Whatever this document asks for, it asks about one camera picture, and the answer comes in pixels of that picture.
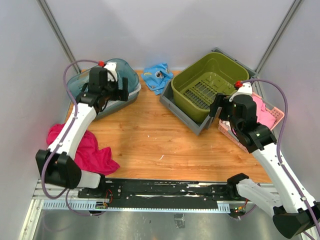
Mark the pink folded cloth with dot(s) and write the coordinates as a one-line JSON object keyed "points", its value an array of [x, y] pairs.
{"points": [[263, 116]]}

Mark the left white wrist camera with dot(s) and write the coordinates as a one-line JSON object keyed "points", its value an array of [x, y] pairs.
{"points": [[111, 70]]}

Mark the translucent blue plastic tub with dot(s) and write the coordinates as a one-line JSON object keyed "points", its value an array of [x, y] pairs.
{"points": [[122, 68]]}

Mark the dark grey plastic tray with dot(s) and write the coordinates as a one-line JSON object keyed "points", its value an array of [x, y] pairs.
{"points": [[116, 107]]}

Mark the blue patterned cloth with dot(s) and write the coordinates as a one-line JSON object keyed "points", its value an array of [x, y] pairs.
{"points": [[156, 77]]}

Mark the olive green plastic basin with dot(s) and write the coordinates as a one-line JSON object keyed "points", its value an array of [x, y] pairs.
{"points": [[195, 88]]}

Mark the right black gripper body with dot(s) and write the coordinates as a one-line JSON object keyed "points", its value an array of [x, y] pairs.
{"points": [[233, 121]]}

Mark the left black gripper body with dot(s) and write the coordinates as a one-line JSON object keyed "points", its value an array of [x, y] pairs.
{"points": [[112, 91]]}

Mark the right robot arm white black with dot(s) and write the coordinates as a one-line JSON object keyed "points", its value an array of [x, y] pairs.
{"points": [[293, 210]]}

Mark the aluminium frame rail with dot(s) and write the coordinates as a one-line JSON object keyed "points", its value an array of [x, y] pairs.
{"points": [[70, 200]]}

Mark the white perforated plastic basket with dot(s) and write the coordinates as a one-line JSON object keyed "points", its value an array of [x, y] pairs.
{"points": [[133, 93]]}

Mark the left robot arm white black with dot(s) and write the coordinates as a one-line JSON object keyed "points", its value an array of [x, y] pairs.
{"points": [[56, 164]]}

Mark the pink plastic basket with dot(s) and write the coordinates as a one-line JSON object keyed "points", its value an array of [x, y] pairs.
{"points": [[224, 126]]}

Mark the magenta cloth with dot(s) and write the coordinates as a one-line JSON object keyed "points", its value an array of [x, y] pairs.
{"points": [[90, 158]]}

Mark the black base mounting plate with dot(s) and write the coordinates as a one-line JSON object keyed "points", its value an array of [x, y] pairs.
{"points": [[159, 195]]}

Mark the grey plastic bin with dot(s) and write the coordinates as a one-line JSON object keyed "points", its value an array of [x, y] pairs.
{"points": [[166, 98]]}

